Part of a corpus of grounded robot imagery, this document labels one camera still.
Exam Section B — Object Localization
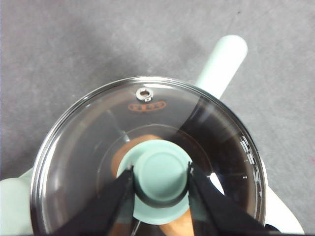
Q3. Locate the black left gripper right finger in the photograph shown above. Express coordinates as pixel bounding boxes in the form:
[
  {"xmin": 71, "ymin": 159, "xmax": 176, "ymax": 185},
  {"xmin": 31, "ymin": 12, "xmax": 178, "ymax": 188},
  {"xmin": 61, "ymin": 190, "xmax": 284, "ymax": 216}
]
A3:
[{"xmin": 188, "ymin": 161, "xmax": 293, "ymax": 236}]

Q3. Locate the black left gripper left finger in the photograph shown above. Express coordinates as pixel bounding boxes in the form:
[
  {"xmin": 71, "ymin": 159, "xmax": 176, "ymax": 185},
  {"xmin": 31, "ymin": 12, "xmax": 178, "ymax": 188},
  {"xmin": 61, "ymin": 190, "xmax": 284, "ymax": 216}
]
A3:
[{"xmin": 53, "ymin": 165, "xmax": 135, "ymax": 236}]

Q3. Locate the glass lid with green knob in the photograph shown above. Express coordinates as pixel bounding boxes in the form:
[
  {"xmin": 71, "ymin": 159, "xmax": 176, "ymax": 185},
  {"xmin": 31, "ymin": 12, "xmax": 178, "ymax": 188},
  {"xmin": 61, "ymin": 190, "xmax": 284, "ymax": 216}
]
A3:
[{"xmin": 29, "ymin": 76, "xmax": 268, "ymax": 236}]

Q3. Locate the green grill lid, silver handle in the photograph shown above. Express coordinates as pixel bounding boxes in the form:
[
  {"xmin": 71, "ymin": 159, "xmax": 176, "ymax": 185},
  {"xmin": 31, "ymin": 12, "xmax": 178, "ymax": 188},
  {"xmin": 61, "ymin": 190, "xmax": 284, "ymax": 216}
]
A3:
[{"xmin": 0, "ymin": 178, "xmax": 34, "ymax": 236}]

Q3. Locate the brown potato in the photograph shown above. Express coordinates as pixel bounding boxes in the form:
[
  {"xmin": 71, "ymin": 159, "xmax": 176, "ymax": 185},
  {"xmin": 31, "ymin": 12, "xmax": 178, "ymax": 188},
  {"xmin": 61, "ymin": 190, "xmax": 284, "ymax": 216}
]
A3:
[{"xmin": 110, "ymin": 134, "xmax": 195, "ymax": 236}]

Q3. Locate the mint green steamer pot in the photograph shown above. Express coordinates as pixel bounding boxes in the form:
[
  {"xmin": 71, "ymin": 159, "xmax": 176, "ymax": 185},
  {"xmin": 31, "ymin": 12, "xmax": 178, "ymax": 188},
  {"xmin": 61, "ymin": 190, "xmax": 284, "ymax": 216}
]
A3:
[{"xmin": 29, "ymin": 34, "xmax": 269, "ymax": 236}]

